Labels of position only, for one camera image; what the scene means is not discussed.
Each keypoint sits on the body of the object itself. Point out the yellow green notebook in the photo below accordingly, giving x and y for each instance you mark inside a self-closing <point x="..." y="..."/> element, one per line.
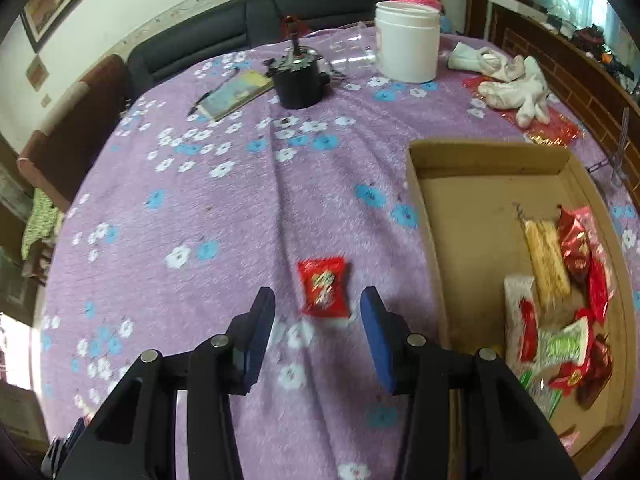
<point x="235" y="95"/>

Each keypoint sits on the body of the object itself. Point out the brown upholstered chair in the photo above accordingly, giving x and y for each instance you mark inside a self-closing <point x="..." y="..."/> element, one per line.
<point x="75" y="130"/>

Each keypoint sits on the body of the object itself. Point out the black pot with tools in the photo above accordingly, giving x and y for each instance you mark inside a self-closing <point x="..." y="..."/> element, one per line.
<point x="300" y="80"/>

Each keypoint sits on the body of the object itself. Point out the metal stand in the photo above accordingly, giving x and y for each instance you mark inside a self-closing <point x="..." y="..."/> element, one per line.
<point x="617" y="150"/>

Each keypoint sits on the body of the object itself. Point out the green patterned cloth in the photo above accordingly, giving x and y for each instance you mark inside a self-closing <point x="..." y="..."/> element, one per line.
<point x="42" y="222"/>

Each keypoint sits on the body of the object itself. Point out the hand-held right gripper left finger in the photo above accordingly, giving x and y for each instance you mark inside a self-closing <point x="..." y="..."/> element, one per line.
<point x="260" y="340"/>

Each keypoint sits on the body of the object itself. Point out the black leather sofa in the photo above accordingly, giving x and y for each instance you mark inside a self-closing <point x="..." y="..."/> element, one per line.
<point x="210" y="30"/>

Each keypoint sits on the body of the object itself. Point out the green and white snack packet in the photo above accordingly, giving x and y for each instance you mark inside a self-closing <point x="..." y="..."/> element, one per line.
<point x="562" y="345"/>

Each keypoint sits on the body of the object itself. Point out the wooden cabinet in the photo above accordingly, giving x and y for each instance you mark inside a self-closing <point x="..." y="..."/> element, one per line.
<point x="575" y="35"/>

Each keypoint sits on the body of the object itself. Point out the red foil wrapper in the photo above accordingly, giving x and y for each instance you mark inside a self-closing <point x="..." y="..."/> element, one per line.
<point x="550" y="132"/>

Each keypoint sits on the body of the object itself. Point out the clear plastic cup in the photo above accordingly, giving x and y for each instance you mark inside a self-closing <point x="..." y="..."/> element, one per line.
<point x="352" y="50"/>

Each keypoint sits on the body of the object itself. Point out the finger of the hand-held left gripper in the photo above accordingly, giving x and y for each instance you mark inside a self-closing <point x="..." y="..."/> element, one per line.
<point x="65" y="447"/>

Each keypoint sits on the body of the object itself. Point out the small red candy packet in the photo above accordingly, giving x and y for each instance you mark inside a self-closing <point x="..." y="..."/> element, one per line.
<point x="324" y="287"/>

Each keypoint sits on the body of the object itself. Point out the white plastic jar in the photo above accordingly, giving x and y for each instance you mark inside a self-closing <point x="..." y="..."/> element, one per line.
<point x="407" y="42"/>

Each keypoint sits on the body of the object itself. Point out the small wall plaque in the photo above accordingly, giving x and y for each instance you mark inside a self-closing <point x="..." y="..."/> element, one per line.
<point x="37" y="72"/>

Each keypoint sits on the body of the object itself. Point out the white gloves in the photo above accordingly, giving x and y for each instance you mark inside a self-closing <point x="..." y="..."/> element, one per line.
<point x="510" y="82"/>

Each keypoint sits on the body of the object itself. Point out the black pen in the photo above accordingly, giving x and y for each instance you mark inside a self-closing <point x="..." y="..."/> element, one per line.
<point x="200" y="104"/>

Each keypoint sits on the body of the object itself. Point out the brown cardboard box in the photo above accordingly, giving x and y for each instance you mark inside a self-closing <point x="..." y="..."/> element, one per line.
<point x="475" y="235"/>

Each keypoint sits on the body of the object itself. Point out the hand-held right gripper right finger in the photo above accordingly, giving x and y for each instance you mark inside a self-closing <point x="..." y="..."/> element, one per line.
<point x="379" y="347"/>

